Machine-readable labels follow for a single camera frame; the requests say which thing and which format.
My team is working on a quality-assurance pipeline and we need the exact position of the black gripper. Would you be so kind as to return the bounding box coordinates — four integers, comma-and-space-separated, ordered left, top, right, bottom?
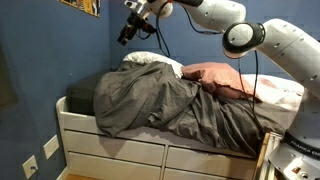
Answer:
116, 11, 148, 47

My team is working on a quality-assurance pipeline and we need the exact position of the dark grey duvet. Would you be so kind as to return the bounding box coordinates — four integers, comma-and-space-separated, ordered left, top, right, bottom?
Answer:
93, 60, 298, 158

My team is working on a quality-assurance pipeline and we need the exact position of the white bed drawer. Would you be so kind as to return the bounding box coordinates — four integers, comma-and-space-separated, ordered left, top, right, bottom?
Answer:
67, 151, 163, 180
166, 146, 259, 180
64, 129, 166, 167
163, 168, 254, 180

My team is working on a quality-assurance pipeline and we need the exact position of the white bed sheet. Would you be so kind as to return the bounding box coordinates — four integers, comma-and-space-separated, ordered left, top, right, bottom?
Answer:
241, 73, 305, 111

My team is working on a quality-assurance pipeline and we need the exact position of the white grey patterned pillow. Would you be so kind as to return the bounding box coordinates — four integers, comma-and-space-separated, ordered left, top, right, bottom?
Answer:
122, 50, 184, 79

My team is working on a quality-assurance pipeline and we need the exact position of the basketball players poster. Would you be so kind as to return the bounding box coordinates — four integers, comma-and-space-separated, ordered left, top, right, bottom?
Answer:
59, 0, 102, 18

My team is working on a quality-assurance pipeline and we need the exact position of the black mattress sheet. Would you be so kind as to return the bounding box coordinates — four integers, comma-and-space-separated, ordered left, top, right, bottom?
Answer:
65, 71, 111, 116

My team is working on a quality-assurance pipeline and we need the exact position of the pink pillow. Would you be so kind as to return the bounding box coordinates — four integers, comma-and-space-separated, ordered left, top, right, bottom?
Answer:
180, 61, 263, 103

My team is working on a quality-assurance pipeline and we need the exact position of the wooden board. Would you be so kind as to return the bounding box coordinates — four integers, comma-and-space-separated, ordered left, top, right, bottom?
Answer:
251, 132, 272, 180

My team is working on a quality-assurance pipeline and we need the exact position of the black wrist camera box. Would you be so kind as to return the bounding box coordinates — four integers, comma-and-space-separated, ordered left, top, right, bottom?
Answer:
141, 21, 157, 35

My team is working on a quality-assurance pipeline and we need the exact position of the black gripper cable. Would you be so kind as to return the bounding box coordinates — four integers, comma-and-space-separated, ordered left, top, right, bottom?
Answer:
136, 0, 224, 58

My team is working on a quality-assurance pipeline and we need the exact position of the white bed frame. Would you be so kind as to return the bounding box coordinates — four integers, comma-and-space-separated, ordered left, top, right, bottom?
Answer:
55, 95, 268, 180

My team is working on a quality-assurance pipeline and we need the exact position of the blank white wall plate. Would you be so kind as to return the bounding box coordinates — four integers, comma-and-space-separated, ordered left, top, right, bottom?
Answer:
42, 134, 60, 160

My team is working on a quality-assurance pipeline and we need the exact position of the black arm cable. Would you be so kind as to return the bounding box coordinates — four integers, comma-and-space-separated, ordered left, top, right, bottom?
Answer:
237, 49, 268, 134

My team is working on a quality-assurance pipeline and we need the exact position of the white wall power outlet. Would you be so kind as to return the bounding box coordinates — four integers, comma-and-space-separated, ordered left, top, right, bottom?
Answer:
21, 154, 39, 180

